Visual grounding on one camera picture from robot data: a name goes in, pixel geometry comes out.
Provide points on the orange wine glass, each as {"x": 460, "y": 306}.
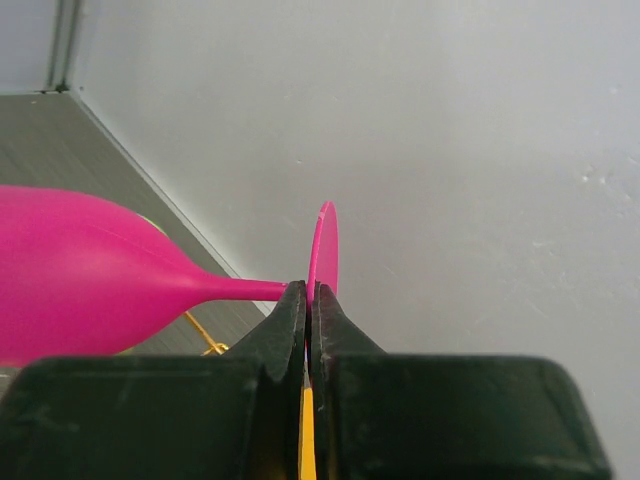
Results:
{"x": 307, "y": 467}

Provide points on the gold wire glass rack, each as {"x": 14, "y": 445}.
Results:
{"x": 213, "y": 347}

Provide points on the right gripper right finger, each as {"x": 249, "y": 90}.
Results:
{"x": 379, "y": 415}

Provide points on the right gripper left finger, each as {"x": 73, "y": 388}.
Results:
{"x": 233, "y": 416}

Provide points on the green wine glass back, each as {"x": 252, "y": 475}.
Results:
{"x": 130, "y": 350}

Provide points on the pink wine glass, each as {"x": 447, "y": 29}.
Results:
{"x": 81, "y": 275}

